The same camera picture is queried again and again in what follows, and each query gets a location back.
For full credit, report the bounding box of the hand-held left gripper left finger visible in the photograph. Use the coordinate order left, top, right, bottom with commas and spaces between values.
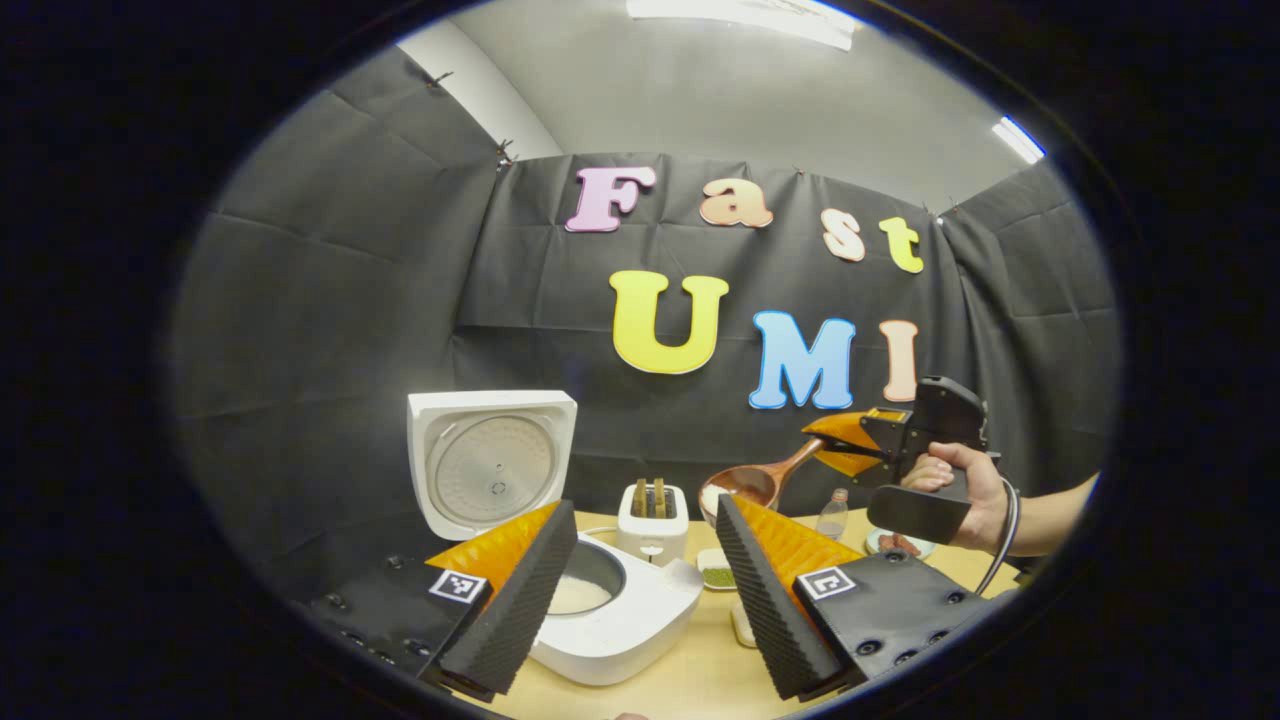
300, 500, 579, 703

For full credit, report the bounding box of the clear bottle with red label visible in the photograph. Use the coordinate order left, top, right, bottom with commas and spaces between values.
815, 488, 851, 541

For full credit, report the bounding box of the black backdrop cloth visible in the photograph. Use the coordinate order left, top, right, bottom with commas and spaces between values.
168, 45, 1121, 601

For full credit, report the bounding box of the white rice cooker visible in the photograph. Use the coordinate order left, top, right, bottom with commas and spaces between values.
406, 390, 704, 687

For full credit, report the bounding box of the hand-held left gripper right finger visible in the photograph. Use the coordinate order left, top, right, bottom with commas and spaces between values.
714, 493, 991, 701

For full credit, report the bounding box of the white toaster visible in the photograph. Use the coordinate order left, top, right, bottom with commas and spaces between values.
617, 477, 690, 567

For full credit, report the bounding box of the pale green plate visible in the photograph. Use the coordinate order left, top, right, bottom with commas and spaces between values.
865, 528, 938, 561

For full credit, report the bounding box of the brown wooden spoon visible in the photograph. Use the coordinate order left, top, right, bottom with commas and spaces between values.
698, 437, 826, 528

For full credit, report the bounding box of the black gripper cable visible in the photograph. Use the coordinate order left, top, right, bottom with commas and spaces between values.
975, 478, 1023, 598

